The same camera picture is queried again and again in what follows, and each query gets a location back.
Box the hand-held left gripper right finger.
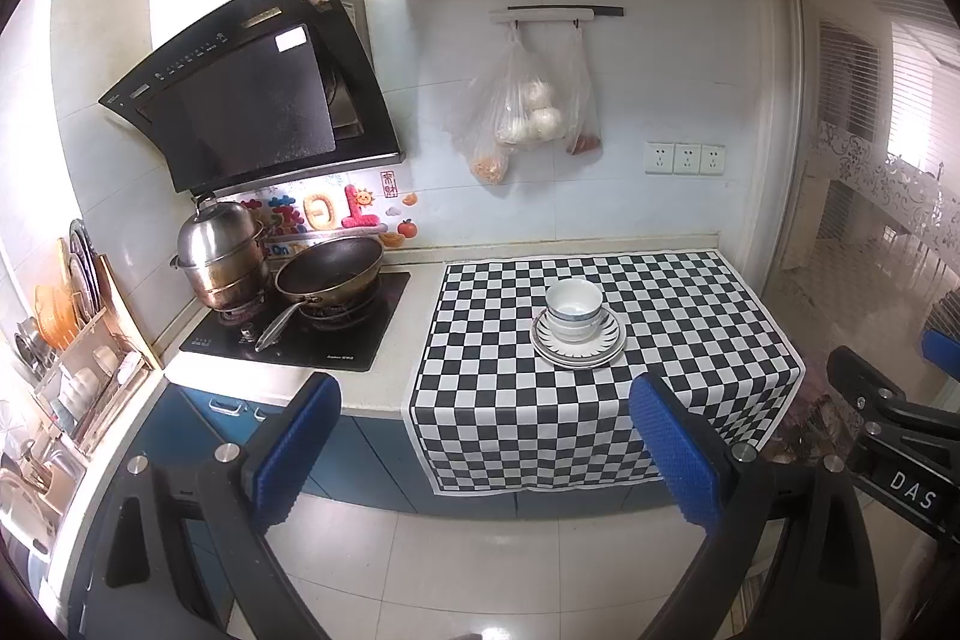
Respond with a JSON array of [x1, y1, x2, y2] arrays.
[[628, 374, 882, 640]]

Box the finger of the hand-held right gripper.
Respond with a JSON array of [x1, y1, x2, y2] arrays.
[[921, 329, 960, 380], [827, 346, 960, 453]]

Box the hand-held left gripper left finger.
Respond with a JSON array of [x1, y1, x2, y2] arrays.
[[75, 372, 344, 640]]

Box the striped rim plate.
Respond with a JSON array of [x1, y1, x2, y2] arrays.
[[531, 308, 626, 362]]

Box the blue patterned white bowl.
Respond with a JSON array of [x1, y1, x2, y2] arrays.
[[545, 278, 602, 323]]

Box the blue base cabinet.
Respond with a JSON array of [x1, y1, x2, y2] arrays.
[[169, 381, 668, 521]]

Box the black glass gas stove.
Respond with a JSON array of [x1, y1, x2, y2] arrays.
[[178, 271, 412, 373]]

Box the black white checkered cloth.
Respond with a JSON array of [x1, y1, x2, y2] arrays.
[[405, 250, 807, 498]]

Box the frosted glass door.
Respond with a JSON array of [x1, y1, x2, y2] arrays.
[[780, 0, 960, 386]]

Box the wooden cutting board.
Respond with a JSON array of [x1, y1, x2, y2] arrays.
[[97, 254, 162, 371]]

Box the stainless steel steamer pot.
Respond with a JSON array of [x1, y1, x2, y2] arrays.
[[171, 195, 271, 311]]

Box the dish drying rack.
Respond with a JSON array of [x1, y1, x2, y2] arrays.
[[15, 220, 162, 453]]

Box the orange plastic basket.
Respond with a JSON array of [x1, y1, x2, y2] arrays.
[[35, 284, 80, 348]]

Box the clear bag with red food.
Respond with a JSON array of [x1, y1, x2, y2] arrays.
[[562, 29, 603, 156]]

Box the clear bag with orange food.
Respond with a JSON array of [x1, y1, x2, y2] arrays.
[[469, 141, 511, 186]]

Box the black range hood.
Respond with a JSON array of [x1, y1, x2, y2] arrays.
[[99, 0, 406, 196]]

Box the clear bag of buns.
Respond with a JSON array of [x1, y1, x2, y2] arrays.
[[446, 21, 575, 157]]

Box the black wok with handle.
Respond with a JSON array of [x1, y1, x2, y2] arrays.
[[255, 235, 385, 354]]

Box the colourful wall stickers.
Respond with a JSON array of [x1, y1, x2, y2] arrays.
[[240, 167, 421, 251]]

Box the wall hook rail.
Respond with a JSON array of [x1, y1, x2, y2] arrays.
[[489, 5, 625, 26]]

